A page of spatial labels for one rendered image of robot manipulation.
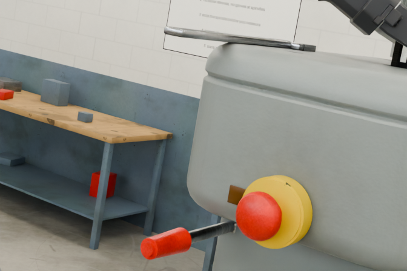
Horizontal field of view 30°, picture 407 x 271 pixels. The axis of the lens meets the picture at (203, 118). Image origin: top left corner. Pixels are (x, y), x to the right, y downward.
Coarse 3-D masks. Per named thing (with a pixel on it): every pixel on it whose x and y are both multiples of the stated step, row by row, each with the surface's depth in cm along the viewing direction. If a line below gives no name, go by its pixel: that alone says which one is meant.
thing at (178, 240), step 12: (180, 228) 70; (204, 228) 73; (216, 228) 75; (228, 228) 76; (144, 240) 67; (156, 240) 66; (168, 240) 67; (180, 240) 69; (192, 240) 71; (144, 252) 66; (156, 252) 66; (168, 252) 67; (180, 252) 69
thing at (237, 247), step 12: (228, 240) 78; (240, 240) 77; (252, 240) 76; (216, 252) 79; (228, 252) 78; (240, 252) 77; (252, 252) 76; (264, 252) 76; (276, 252) 75; (288, 252) 74; (300, 252) 73; (312, 252) 73; (216, 264) 79; (228, 264) 78; (240, 264) 77; (252, 264) 76; (264, 264) 76; (276, 264) 75; (288, 264) 74; (300, 264) 73; (312, 264) 73; (324, 264) 72; (336, 264) 71; (348, 264) 71
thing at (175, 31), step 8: (168, 32) 63; (176, 32) 62; (184, 32) 62; (192, 32) 63; (200, 32) 64; (208, 32) 65; (216, 32) 68; (208, 40) 66; (216, 40) 66; (224, 40) 68; (232, 40) 69; (240, 40) 70; (248, 40) 71; (256, 40) 72; (264, 40) 74; (272, 40) 75; (280, 40) 80; (296, 48) 78; (304, 48) 79; (312, 48) 81
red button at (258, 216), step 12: (252, 192) 60; (264, 192) 60; (240, 204) 60; (252, 204) 60; (264, 204) 59; (276, 204) 59; (240, 216) 60; (252, 216) 60; (264, 216) 59; (276, 216) 59; (240, 228) 61; (252, 228) 60; (264, 228) 59; (276, 228) 59; (264, 240) 60
